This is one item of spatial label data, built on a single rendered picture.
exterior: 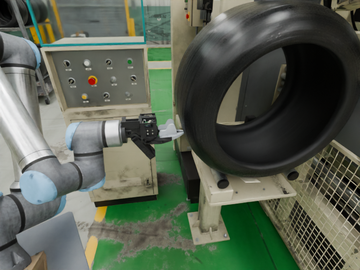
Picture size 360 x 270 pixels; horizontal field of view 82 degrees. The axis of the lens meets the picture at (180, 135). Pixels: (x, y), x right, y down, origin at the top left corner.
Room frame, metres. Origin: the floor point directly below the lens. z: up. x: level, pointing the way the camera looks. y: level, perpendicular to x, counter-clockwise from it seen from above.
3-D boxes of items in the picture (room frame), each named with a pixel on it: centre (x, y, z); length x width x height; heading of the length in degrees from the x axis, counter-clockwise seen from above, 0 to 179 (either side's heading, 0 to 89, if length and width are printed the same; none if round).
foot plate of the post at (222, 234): (1.00, -0.21, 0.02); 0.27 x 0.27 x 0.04; 9
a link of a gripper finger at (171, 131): (0.61, 0.03, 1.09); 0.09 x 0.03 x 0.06; 99
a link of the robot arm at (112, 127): (0.60, 0.22, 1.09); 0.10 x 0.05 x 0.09; 9
